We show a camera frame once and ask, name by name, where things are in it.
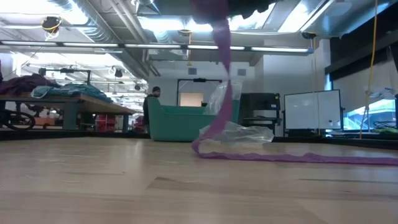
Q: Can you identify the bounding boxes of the long ceiling light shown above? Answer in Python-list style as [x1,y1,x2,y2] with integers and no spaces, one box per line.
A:
[0,39,315,55]

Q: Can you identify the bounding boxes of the black gantry frame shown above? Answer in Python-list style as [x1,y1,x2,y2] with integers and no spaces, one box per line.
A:
[176,77,223,106]
[39,67,93,86]

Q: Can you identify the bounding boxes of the green cloth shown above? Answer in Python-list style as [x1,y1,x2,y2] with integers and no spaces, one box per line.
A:
[373,126,398,135]

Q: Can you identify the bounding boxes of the yellow cable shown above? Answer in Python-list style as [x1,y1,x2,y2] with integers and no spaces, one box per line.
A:
[359,0,379,139]

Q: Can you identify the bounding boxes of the black wheel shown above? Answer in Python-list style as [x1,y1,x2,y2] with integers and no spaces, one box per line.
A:
[0,109,36,131]

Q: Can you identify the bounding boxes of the black cart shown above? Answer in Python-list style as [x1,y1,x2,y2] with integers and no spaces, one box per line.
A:
[239,92,282,136]

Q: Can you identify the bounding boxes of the white whiteboard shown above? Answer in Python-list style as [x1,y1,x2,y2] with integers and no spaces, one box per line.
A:
[284,89,343,131]

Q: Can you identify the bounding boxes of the wooden workbench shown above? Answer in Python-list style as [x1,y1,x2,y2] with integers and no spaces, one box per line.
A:
[0,93,137,131]

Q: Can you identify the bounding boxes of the clear plastic bag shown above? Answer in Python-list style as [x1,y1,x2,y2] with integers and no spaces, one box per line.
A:
[205,80,243,116]
[198,121,274,145]

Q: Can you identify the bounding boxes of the maroon cloth pile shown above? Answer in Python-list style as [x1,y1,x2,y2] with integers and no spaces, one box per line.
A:
[0,73,62,96]

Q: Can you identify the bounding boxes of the person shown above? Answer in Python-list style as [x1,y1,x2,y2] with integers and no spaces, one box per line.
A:
[142,86,162,127]

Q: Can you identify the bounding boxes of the teal cloth pile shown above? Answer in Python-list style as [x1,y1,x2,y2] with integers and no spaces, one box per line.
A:
[30,83,113,103]

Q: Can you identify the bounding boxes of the upright clear plastic bag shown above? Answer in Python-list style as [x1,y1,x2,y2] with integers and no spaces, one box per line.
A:
[205,80,243,116]

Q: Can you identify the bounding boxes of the red crates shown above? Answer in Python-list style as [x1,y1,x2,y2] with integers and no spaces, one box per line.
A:
[95,114,116,133]

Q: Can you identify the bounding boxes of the tan board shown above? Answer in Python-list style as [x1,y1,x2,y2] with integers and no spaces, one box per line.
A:
[179,92,205,108]

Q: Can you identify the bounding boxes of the green plastic bin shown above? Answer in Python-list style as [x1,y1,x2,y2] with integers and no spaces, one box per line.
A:
[147,96,241,142]

